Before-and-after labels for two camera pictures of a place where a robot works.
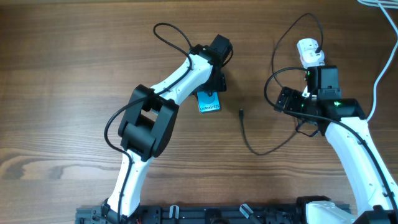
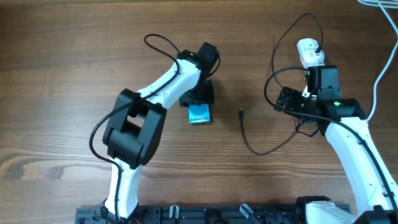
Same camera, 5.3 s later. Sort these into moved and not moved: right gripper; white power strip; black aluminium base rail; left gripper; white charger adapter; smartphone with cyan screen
Moved: left gripper; smartphone with cyan screen
Not moved: right gripper; white power strip; white charger adapter; black aluminium base rail
